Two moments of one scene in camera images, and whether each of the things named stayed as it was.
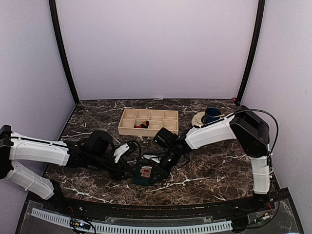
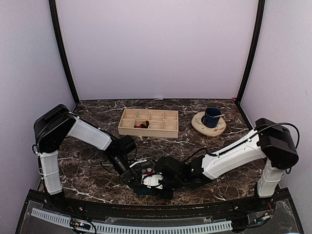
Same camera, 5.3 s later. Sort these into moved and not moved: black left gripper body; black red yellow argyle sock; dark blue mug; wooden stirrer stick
Moved: black left gripper body
Not moved: wooden stirrer stick; black red yellow argyle sock; dark blue mug
